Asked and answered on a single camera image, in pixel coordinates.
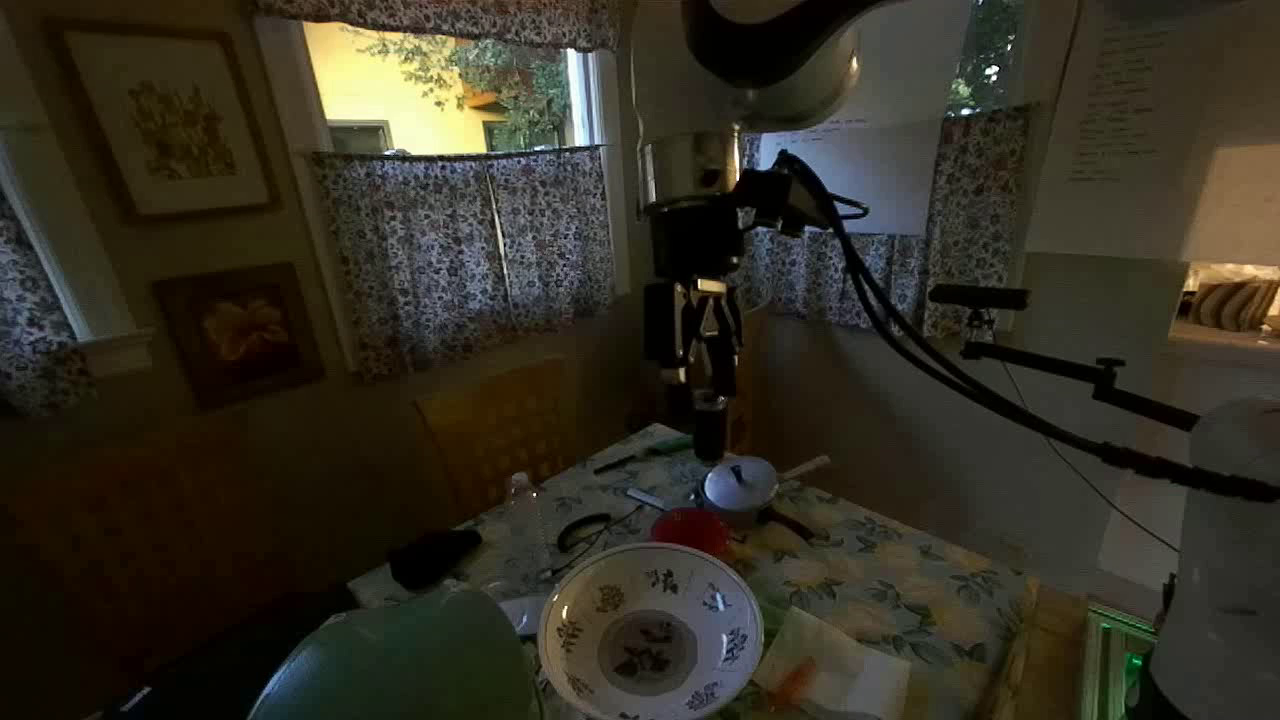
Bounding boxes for floral window valance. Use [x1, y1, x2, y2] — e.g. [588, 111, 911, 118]
[256, 0, 632, 54]

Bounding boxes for red and white cup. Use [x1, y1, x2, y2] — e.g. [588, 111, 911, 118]
[697, 452, 830, 545]

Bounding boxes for pale green jug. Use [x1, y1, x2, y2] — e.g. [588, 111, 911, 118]
[245, 585, 542, 720]

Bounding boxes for dark framed picture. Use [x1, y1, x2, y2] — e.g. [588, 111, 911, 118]
[146, 261, 328, 414]

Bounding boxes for floral cafe curtain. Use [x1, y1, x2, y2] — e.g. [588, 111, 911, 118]
[0, 196, 94, 422]
[313, 140, 619, 380]
[735, 105, 1035, 344]

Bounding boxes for black handled knife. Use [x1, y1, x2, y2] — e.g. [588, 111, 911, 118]
[588, 437, 697, 481]

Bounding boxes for floral tablecloth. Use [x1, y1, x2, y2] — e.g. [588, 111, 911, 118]
[352, 422, 1041, 720]

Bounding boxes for white floral ceramic bowl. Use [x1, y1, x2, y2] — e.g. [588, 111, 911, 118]
[534, 537, 766, 720]

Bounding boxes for black cable bundle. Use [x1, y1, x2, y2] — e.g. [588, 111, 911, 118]
[775, 183, 1280, 507]

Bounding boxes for black handled scissors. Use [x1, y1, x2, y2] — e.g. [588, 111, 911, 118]
[550, 507, 628, 561]

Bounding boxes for handwritten white paper sheet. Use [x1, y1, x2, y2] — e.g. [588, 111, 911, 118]
[1061, 8, 1187, 193]

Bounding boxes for black camera on stand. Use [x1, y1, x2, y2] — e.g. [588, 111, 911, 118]
[926, 279, 1030, 317]

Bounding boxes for striped cushion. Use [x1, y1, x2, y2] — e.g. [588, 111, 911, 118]
[1187, 276, 1280, 335]

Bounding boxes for dark cylindrical cup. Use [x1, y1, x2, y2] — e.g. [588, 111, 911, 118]
[687, 390, 735, 468]

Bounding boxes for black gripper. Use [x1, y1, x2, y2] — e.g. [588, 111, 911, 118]
[644, 196, 750, 403]

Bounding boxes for light framed floral picture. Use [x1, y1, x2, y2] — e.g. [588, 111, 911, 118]
[49, 18, 278, 225]

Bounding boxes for white paper napkin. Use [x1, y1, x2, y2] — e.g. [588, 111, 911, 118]
[750, 604, 914, 720]

